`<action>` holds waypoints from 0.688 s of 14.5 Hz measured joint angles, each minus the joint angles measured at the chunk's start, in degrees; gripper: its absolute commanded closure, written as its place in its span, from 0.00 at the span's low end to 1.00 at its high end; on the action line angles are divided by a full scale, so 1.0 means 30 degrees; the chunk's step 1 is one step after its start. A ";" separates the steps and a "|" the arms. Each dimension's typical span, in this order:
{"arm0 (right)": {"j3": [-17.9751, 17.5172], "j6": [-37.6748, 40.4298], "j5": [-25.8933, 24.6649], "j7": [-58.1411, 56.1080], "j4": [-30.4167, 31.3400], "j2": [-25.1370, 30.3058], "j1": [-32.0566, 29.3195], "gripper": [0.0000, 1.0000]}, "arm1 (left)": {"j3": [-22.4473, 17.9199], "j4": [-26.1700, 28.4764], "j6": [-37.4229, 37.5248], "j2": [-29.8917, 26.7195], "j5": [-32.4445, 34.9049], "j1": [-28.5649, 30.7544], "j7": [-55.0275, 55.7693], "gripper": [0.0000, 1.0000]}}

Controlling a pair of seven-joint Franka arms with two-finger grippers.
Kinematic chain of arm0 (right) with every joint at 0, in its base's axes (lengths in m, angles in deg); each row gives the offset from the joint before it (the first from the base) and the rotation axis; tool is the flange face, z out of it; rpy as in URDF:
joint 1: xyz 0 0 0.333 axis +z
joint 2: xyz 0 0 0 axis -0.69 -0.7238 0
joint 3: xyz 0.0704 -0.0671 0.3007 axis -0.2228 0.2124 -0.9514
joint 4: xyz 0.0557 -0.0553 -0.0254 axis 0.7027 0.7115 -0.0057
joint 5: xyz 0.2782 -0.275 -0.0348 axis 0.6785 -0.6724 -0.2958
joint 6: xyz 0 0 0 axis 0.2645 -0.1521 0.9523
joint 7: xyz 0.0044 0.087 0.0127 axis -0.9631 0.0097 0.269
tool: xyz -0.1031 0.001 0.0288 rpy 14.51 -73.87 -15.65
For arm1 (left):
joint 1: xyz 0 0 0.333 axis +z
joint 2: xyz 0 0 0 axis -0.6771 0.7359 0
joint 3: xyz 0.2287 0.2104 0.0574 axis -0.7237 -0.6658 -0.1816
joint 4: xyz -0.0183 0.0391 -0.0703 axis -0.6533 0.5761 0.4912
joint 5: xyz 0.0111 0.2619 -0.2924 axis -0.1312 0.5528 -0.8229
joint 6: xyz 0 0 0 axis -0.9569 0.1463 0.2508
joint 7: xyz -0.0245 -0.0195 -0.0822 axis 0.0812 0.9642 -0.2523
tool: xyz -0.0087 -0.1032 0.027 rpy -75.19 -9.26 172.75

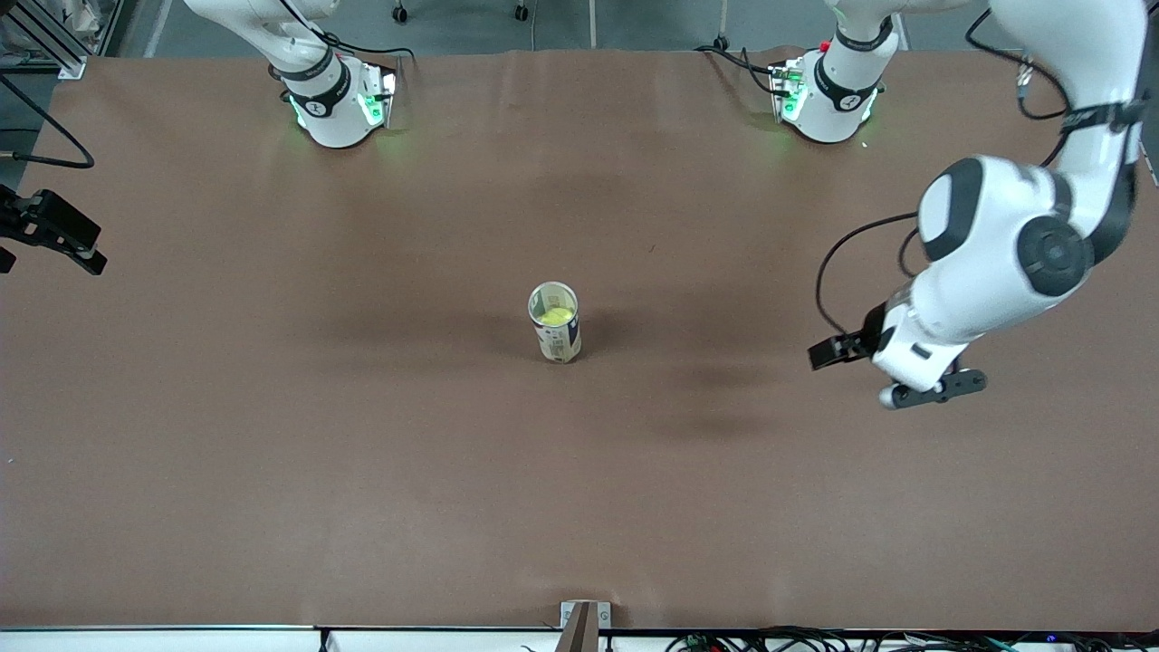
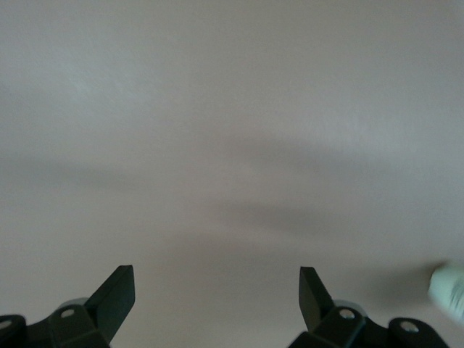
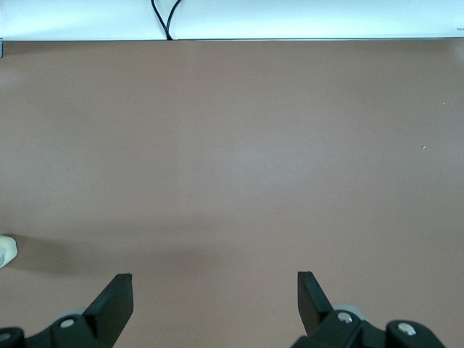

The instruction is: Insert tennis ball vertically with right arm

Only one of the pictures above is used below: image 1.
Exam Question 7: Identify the black right base cable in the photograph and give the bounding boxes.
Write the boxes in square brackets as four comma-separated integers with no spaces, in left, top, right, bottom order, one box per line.
[349,41,417,64]

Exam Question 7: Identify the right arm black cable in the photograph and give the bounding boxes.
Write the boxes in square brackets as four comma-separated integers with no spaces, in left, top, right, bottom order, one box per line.
[0,72,96,170]

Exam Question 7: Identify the brown table cover sheet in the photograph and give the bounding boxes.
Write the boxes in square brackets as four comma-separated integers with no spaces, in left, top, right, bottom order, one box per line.
[0,47,1159,632]

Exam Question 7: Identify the white and blue tennis ball can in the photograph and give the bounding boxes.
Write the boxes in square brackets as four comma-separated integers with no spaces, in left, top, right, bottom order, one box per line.
[528,282,582,365]

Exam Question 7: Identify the silver metal table bracket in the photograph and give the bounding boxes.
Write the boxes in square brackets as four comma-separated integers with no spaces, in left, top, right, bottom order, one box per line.
[560,600,613,652]

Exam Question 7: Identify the aluminium frame profile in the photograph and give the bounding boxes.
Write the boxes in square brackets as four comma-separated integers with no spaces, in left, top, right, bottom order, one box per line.
[0,0,87,81]

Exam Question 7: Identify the black base cable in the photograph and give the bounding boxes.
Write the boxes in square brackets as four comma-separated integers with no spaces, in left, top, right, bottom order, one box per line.
[349,41,417,64]
[695,43,781,78]

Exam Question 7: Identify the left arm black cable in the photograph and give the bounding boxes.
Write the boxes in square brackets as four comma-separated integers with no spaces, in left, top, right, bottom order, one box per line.
[815,9,1142,338]

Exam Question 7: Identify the tangled cable bundle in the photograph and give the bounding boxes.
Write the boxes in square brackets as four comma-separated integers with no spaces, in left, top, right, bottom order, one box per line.
[666,627,1159,652]

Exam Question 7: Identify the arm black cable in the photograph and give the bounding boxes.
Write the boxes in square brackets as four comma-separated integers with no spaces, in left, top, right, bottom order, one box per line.
[0,72,96,170]
[815,9,1142,338]

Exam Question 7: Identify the black left base cable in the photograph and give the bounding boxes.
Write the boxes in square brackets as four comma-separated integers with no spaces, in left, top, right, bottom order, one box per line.
[695,43,781,78]

